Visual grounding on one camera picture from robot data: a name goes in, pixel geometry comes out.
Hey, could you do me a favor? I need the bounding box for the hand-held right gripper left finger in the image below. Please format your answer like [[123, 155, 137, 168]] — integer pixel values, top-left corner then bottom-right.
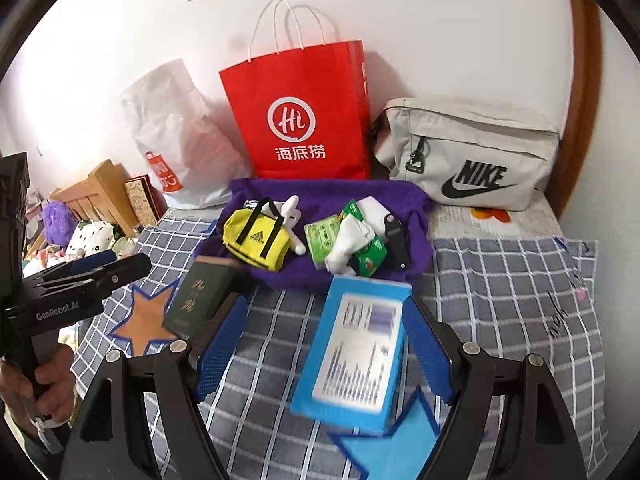
[[60, 292, 249, 480]]

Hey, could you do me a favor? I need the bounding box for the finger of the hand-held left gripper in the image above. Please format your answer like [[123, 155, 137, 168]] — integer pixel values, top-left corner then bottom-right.
[[39, 250, 119, 278], [22, 253, 152, 302]]

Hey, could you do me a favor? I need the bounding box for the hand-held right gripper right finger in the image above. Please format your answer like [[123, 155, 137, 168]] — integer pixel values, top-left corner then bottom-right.
[[402, 295, 589, 480]]

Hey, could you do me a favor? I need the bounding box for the blue tissue box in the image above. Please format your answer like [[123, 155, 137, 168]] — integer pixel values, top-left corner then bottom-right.
[[290, 275, 414, 434]]

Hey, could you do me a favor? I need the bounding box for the yellow mini duffel bag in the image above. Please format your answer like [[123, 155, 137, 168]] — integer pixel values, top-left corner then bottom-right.
[[222, 197, 294, 272]]

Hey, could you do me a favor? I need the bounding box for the white plush toy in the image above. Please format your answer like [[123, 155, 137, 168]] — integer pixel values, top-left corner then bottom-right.
[[325, 217, 377, 274]]

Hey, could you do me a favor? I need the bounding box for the white glove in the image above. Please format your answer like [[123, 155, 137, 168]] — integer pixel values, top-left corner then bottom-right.
[[272, 195, 307, 257]]

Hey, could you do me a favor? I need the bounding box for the light green printed tissue packet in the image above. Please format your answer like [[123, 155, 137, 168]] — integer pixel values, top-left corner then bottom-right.
[[305, 214, 344, 267]]

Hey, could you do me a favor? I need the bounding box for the person's left forearm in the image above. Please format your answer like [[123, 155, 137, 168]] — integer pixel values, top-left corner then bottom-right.
[[0, 404, 76, 480]]

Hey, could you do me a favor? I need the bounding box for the person's left hand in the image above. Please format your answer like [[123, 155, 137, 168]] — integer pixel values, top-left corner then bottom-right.
[[0, 346, 77, 420]]

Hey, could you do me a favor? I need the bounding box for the colourful pastel quilt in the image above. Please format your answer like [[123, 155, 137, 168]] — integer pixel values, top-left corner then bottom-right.
[[27, 242, 81, 274]]

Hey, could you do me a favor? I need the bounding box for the purple plush toy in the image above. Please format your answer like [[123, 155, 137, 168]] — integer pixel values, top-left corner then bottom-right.
[[41, 200, 76, 246]]

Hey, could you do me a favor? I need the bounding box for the wooden headboard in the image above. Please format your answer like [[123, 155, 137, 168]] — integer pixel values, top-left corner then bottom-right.
[[50, 159, 139, 239]]

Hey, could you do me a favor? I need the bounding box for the patterned hardcover book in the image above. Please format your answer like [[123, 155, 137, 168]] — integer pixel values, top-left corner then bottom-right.
[[125, 174, 169, 226]]

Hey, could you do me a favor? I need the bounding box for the grey plaid blanket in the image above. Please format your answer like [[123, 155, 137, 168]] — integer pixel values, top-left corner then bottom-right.
[[70, 210, 601, 480]]

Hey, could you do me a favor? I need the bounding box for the white wrist band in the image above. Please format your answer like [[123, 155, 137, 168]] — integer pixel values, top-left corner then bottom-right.
[[32, 414, 67, 434]]

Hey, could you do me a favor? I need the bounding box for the white plastic shopping bag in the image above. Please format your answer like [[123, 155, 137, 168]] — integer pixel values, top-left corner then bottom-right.
[[121, 59, 251, 210]]

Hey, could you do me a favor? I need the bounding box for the purple towel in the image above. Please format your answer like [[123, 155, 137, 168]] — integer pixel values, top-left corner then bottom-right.
[[192, 177, 435, 291]]

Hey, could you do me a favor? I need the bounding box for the grey waist bag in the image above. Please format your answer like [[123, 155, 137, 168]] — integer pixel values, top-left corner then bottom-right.
[[372, 96, 561, 211]]

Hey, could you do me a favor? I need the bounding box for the red paper bag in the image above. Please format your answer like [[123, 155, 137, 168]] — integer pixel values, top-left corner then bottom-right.
[[219, 0, 374, 181]]

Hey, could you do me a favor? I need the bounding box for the brown wooden door frame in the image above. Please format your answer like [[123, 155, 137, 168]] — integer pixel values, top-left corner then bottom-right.
[[542, 0, 604, 222]]

